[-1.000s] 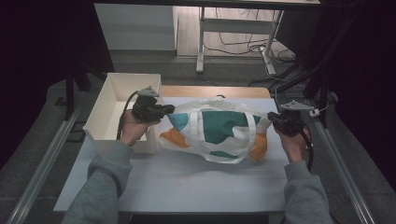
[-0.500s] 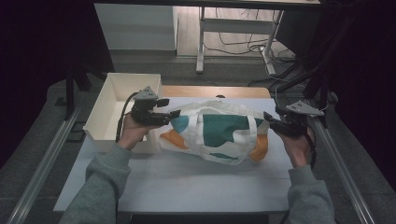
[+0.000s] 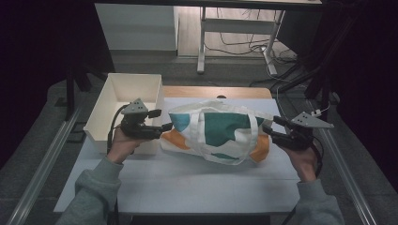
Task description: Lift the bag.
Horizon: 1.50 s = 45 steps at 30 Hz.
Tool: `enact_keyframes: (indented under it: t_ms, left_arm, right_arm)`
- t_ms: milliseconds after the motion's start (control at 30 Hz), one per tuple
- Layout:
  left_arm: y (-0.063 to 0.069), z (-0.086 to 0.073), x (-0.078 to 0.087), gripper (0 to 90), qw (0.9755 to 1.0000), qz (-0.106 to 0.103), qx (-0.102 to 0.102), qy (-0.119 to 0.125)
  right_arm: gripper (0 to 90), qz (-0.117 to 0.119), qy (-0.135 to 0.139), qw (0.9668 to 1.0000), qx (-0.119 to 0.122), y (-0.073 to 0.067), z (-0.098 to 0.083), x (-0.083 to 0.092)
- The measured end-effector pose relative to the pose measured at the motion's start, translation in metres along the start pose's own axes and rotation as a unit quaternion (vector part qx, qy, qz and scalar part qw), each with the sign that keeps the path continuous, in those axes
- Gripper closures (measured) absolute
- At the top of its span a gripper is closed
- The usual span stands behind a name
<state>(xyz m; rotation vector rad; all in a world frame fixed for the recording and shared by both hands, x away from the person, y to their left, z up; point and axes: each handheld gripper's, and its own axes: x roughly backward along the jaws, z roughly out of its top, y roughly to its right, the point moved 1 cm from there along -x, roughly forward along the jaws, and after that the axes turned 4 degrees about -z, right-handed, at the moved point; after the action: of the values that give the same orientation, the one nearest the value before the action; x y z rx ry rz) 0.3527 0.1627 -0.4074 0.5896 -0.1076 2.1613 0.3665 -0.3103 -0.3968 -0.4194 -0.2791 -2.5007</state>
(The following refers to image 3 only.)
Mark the white cabinet panel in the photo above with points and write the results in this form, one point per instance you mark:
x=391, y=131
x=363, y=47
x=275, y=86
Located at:
x=134, y=28

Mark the white patterned shorts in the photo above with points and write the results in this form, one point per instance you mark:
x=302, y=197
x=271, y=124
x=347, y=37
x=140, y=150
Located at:
x=219, y=131

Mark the person's right hand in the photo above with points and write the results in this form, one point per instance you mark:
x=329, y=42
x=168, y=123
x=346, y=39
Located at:
x=305, y=164

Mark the black metal stand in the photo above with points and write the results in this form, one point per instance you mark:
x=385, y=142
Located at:
x=70, y=90
x=325, y=93

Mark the dark curtain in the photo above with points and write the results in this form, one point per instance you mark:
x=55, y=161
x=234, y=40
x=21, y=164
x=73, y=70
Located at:
x=369, y=78
x=31, y=62

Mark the white table cover sheet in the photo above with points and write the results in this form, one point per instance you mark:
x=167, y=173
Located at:
x=187, y=190

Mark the person's left hand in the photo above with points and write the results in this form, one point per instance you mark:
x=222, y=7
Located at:
x=120, y=148

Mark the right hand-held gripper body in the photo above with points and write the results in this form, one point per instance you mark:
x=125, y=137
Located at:
x=297, y=140

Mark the silver metal rail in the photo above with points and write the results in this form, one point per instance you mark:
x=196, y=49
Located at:
x=47, y=156
x=344, y=175

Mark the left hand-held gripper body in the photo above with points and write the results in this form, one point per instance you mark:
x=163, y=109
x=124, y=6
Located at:
x=137, y=129

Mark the small white plug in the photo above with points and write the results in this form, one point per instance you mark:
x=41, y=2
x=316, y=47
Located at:
x=316, y=113

